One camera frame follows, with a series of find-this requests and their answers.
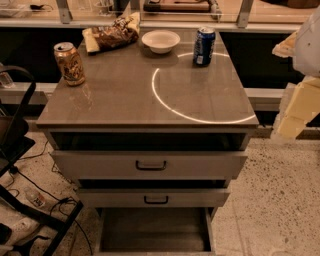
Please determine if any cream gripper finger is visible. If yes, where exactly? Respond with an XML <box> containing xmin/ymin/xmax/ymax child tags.
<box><xmin>271</xmin><ymin>76</ymin><xmax>320</xmax><ymax>140</ymax></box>
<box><xmin>272</xmin><ymin>31</ymin><xmax>298</xmax><ymax>58</ymax></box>

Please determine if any orange soda can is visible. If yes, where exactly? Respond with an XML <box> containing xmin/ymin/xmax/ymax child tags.
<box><xmin>54</xmin><ymin>42</ymin><xmax>85</xmax><ymax>86</ymax></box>

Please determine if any top grey drawer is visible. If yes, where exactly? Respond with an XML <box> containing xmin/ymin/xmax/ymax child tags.
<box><xmin>52</xmin><ymin>150</ymin><xmax>247</xmax><ymax>180</ymax></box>

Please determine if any grey drawer cabinet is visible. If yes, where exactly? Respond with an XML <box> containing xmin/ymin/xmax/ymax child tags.
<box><xmin>35</xmin><ymin>27</ymin><xmax>260</xmax><ymax>256</ymax></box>

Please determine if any blue pepsi can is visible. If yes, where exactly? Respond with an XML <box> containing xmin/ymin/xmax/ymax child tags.
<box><xmin>193</xmin><ymin>27</ymin><xmax>216</xmax><ymax>66</ymax></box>

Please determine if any bottom open drawer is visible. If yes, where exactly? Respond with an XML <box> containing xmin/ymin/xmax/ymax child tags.
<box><xmin>94</xmin><ymin>208</ymin><xmax>215</xmax><ymax>256</ymax></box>

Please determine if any grey drawer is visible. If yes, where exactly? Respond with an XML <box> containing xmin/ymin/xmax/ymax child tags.
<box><xmin>78</xmin><ymin>189</ymin><xmax>229</xmax><ymax>208</ymax></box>
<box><xmin>52</xmin><ymin>150</ymin><xmax>247</xmax><ymax>180</ymax></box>

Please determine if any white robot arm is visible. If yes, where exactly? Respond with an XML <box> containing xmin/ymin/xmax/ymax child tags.
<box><xmin>272</xmin><ymin>7</ymin><xmax>320</xmax><ymax>140</ymax></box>

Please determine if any clear plastic water bottle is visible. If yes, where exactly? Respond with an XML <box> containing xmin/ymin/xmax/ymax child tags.
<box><xmin>24</xmin><ymin>187</ymin><xmax>46</xmax><ymax>208</ymax></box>

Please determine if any brown chip bag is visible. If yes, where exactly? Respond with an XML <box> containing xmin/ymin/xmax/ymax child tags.
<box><xmin>82</xmin><ymin>12</ymin><xmax>140</xmax><ymax>53</ymax></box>

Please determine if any white bowl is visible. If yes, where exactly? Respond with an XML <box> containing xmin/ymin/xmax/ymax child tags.
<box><xmin>142</xmin><ymin>30</ymin><xmax>180</xmax><ymax>54</ymax></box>

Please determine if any black floor cable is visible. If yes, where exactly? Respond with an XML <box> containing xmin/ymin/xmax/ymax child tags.
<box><xmin>9</xmin><ymin>139</ymin><xmax>94</xmax><ymax>256</ymax></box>

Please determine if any black folding chair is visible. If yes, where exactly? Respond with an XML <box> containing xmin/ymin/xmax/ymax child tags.
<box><xmin>0</xmin><ymin>65</ymin><xmax>84</xmax><ymax>256</ymax></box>

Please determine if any middle grey drawer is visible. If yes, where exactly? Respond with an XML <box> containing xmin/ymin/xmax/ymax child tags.
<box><xmin>78</xmin><ymin>189</ymin><xmax>229</xmax><ymax>208</ymax></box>

